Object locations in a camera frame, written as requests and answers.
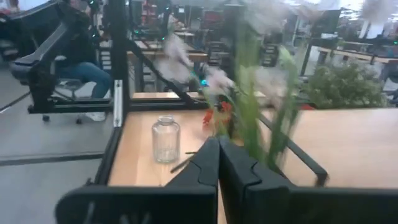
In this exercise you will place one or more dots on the red artificial flower bunch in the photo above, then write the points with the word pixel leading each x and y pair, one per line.
pixel 214 115

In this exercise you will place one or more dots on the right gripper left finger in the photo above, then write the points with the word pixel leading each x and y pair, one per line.
pixel 186 202

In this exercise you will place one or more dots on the person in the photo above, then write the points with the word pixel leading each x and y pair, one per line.
pixel 91 74

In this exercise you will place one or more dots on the white artificial flower bunch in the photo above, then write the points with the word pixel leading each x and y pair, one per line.
pixel 248 124

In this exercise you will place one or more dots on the green potted plant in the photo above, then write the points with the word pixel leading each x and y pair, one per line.
pixel 342 87

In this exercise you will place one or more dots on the black aluminium table frame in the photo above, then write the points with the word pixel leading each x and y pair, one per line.
pixel 119 46

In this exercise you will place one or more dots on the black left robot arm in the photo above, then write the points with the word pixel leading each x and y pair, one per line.
pixel 46 56

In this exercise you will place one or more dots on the ribbed clear glass jar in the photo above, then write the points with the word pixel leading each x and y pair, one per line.
pixel 165 140

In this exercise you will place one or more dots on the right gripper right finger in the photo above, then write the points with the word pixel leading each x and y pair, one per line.
pixel 264 202

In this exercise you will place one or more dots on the black metal frame wooden shelf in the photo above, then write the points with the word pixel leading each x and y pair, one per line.
pixel 342 146

